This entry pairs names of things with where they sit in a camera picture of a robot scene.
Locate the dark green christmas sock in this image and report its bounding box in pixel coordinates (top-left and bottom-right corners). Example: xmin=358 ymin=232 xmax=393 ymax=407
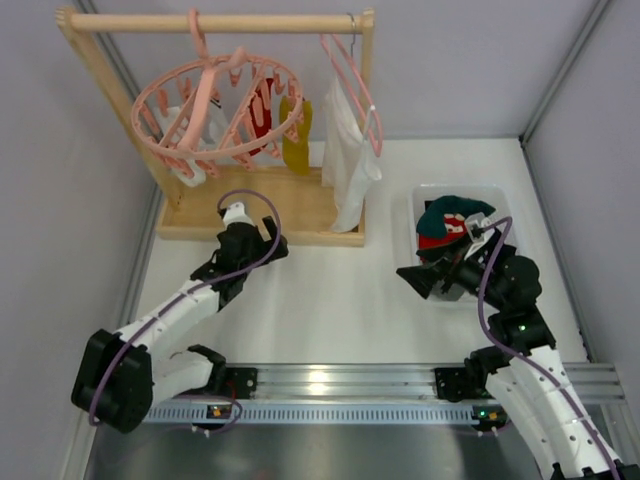
xmin=416 ymin=195 xmax=496 ymax=239

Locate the yellow sock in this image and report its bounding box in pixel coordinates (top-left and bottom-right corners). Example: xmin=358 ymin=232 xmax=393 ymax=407
xmin=282 ymin=100 xmax=313 ymax=176

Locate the pink round clip hanger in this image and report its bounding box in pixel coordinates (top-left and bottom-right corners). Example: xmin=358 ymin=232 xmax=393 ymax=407
xmin=131 ymin=9 xmax=306 ymax=188

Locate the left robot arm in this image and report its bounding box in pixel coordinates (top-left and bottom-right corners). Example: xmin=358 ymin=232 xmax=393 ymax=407
xmin=71 ymin=216 xmax=288 ymax=433

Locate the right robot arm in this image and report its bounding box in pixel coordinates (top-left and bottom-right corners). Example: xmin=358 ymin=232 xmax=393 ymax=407
xmin=396 ymin=238 xmax=639 ymax=479

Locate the pink clothes hanger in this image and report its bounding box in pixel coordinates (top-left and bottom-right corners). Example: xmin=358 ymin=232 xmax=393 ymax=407
xmin=320 ymin=34 xmax=384 ymax=158

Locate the red santa sock in bin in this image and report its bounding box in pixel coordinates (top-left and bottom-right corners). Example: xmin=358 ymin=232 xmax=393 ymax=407
xmin=416 ymin=213 xmax=467 ymax=250

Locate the wooden clothes rack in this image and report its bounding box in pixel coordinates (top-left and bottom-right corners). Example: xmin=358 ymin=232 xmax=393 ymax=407
xmin=55 ymin=7 xmax=375 ymax=247

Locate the clear plastic bin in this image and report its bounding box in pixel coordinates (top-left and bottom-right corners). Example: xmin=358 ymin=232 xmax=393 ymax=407
xmin=408 ymin=185 xmax=540 ymax=308

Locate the white shirt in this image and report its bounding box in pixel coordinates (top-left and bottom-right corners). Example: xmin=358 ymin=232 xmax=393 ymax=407
xmin=321 ymin=77 xmax=382 ymax=233

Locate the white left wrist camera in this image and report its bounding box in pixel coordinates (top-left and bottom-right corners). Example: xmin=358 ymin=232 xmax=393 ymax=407
xmin=218 ymin=201 xmax=254 ymax=228

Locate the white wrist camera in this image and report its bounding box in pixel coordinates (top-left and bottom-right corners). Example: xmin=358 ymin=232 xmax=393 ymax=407
xmin=218 ymin=201 xmax=254 ymax=228
xmin=464 ymin=213 xmax=494 ymax=243

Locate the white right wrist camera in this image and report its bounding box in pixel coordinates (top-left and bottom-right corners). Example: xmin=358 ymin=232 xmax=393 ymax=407
xmin=464 ymin=213 xmax=494 ymax=243

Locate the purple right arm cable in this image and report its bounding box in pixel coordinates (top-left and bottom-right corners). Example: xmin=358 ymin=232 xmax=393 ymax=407
xmin=467 ymin=215 xmax=626 ymax=480

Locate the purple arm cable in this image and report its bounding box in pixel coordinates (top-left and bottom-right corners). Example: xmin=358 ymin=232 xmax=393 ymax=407
xmin=87 ymin=188 xmax=284 ymax=436
xmin=467 ymin=215 xmax=626 ymax=480

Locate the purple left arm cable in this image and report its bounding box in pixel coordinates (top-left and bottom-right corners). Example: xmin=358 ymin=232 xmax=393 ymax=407
xmin=87 ymin=188 xmax=284 ymax=436

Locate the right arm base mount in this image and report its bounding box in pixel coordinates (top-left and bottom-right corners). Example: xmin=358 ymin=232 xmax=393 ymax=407
xmin=434 ymin=367 xmax=508 ymax=434

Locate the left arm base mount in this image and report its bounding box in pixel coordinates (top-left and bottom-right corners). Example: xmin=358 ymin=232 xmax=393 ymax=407
xmin=202 ymin=367 xmax=258 ymax=426

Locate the aluminium frame rail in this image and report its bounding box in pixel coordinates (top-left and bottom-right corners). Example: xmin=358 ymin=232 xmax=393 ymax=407
xmin=144 ymin=363 xmax=625 ymax=428

